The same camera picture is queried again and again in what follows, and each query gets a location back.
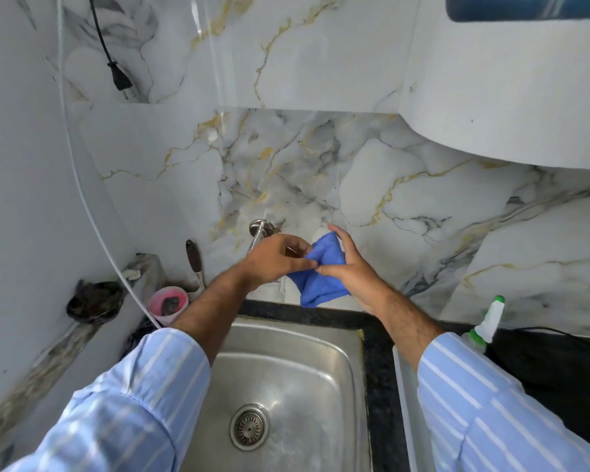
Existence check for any white wall appliance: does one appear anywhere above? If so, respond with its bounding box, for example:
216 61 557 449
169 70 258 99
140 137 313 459
400 0 590 170

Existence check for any blue microfiber cloth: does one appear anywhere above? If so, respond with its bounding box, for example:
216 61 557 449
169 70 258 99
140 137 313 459
286 232 352 309

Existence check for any person's right forearm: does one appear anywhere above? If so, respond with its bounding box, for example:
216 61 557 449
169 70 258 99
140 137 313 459
374 293 590 472

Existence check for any person's right hand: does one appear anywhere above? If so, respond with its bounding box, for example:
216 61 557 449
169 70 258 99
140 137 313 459
315 222 392 318

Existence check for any brown handled utensil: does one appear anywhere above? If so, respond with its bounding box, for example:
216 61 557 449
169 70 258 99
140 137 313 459
185 239 207 292

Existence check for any pink plastic cup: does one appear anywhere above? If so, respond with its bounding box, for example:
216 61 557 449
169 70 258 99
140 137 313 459
147 286 190 327

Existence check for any thin black cable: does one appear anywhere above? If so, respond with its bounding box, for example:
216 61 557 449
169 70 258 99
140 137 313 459
501 326 590 341

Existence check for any person's left hand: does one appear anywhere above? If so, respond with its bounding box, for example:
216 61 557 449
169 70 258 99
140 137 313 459
241 234 319 293

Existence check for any white green spray bottle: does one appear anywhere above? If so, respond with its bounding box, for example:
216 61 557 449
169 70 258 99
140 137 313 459
461 295 506 355

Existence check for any black power cord with plug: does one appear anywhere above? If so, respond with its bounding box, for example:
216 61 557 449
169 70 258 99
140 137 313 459
87 0 138 101

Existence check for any stainless steel sink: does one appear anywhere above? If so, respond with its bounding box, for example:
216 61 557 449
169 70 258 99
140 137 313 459
179 316 374 472

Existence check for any black soap dish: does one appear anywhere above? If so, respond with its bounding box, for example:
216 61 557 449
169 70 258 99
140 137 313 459
66 279 127 324

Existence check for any white cable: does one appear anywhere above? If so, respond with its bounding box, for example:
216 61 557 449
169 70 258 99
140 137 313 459
54 0 163 330

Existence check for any white plastic tray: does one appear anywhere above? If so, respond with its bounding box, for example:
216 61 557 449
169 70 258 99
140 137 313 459
392 344 437 472

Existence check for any person's left forearm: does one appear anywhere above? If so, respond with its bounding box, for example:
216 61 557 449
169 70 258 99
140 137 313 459
2 266 256 472

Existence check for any chrome wall tap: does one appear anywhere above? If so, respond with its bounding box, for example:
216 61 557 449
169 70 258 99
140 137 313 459
246 219 282 256

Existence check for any metal sink drain strainer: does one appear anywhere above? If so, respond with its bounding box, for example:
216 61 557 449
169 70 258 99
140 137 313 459
229 404 270 452

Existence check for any blue panel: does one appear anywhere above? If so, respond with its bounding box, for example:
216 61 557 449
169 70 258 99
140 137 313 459
445 0 590 23

